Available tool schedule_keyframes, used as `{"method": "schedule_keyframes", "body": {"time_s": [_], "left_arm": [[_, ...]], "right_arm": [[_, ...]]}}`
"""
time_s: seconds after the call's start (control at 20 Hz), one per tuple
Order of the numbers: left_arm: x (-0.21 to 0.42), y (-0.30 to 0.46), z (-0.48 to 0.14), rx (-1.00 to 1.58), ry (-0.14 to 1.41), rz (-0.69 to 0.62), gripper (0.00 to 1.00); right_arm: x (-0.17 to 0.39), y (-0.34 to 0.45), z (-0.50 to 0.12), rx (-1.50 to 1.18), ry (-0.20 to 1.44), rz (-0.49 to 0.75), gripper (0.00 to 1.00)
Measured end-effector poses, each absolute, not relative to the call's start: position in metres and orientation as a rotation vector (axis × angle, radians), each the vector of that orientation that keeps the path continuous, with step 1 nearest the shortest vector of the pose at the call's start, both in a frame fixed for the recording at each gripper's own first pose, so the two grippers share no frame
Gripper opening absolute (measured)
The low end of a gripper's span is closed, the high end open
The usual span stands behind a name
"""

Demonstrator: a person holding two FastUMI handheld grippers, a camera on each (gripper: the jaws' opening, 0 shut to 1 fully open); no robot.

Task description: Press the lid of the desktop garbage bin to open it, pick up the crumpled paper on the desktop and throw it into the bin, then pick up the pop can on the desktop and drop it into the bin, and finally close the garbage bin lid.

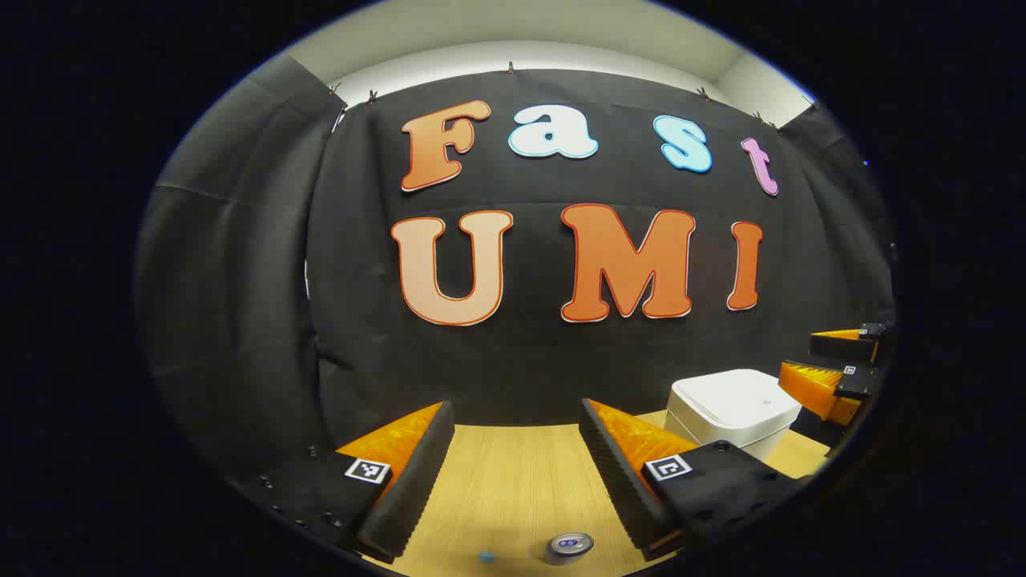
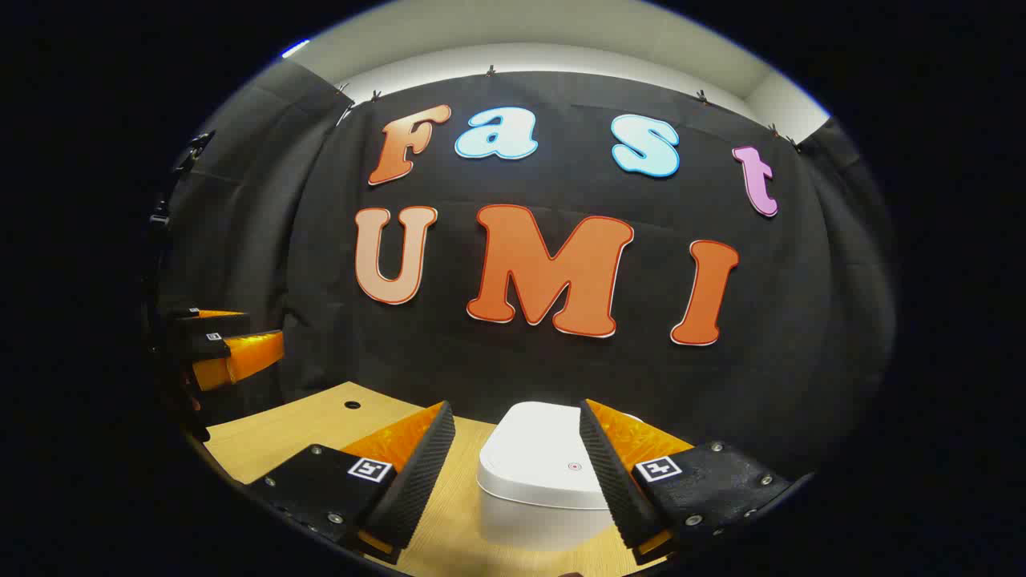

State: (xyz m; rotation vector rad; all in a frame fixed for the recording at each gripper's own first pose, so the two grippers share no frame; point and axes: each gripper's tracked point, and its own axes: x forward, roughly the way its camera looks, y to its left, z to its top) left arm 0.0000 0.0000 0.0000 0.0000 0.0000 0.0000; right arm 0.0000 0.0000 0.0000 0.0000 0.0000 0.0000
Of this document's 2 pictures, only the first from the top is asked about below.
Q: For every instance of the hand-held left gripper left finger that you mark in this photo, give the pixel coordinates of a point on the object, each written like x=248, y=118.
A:
x=417, y=481

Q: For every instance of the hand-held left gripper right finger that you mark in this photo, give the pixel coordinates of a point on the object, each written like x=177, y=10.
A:
x=617, y=473

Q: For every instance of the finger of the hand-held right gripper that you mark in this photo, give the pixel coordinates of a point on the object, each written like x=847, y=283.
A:
x=842, y=346
x=817, y=389

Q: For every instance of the white desktop garbage bin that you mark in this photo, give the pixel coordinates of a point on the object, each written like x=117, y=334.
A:
x=733, y=405

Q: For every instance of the blue pop can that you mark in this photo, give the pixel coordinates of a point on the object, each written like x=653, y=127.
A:
x=571, y=546

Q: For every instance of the wooden desktop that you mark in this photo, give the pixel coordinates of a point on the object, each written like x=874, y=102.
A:
x=521, y=481

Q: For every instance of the black backdrop cloth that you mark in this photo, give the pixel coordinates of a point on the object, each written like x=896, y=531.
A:
x=529, y=361

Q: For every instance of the row of small cloth clips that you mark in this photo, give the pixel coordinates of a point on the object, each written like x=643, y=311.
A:
x=510, y=67

